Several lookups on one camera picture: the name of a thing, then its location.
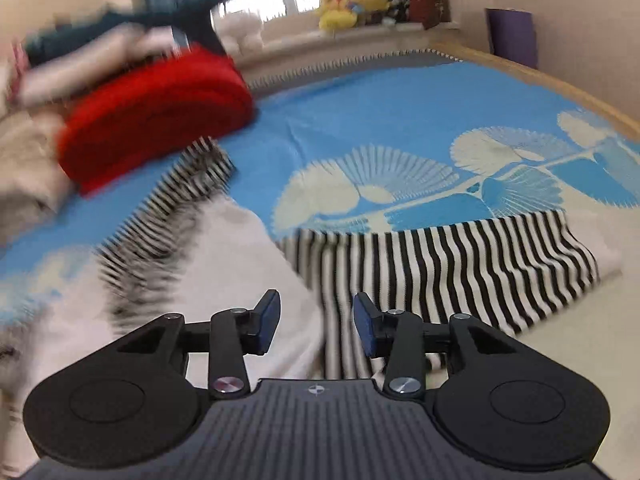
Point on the purple board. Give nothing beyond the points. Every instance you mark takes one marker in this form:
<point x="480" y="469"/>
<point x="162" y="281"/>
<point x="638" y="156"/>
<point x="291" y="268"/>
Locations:
<point x="512" y="37"/>

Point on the white folded blanket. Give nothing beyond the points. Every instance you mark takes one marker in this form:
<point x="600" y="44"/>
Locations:
<point x="100" y="60"/>

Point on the red folded blanket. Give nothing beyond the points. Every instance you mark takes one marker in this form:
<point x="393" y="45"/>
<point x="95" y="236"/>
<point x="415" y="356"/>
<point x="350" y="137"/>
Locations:
<point x="155" y="110"/>

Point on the black white striped hooded sweater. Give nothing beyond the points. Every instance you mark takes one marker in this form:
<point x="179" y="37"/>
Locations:
<point x="450" y="270"/>

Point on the wooden bed frame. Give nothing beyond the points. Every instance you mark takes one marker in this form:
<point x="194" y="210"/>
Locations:
<point x="550" y="80"/>

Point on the white plush toy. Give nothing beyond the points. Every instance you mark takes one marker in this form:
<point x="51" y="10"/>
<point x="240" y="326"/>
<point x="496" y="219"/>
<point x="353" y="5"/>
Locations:
<point x="242" y="32"/>

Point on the teal shark plush toy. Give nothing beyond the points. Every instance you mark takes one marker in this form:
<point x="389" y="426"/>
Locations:
<point x="165" y="17"/>

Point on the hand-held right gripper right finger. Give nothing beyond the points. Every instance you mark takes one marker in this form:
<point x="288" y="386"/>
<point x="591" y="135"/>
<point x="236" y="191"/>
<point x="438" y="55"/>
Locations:
<point x="365" y="325"/>

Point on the cream folded quilt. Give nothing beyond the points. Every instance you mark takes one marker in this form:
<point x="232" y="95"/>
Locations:
<point x="30" y="170"/>

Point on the yellow duck plush toy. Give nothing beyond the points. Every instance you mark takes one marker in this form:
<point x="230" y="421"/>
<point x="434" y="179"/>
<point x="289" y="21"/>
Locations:
<point x="336" y="10"/>

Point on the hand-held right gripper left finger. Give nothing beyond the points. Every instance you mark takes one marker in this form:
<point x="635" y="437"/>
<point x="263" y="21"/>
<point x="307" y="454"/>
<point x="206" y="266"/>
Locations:
<point x="267" y="322"/>

